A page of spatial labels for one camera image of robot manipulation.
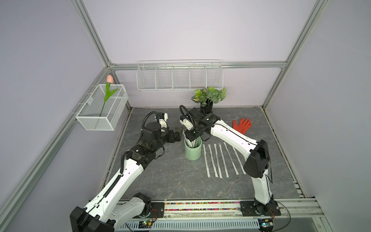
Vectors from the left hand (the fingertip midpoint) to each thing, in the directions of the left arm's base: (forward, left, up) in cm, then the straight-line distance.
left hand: (176, 128), depth 73 cm
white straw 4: (-17, -28, -27) cm, 42 cm away
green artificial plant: (+26, -19, -2) cm, 32 cm away
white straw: (-16, -17, -27) cm, 36 cm away
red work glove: (+18, -49, -28) cm, 59 cm away
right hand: (+3, -6, -11) cm, 13 cm away
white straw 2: (-16, -21, -27) cm, 38 cm away
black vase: (+26, -22, -12) cm, 36 cm away
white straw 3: (-16, -24, -27) cm, 39 cm away
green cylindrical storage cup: (-4, -9, -21) cm, 23 cm away
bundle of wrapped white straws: (0, -9, -17) cm, 19 cm away
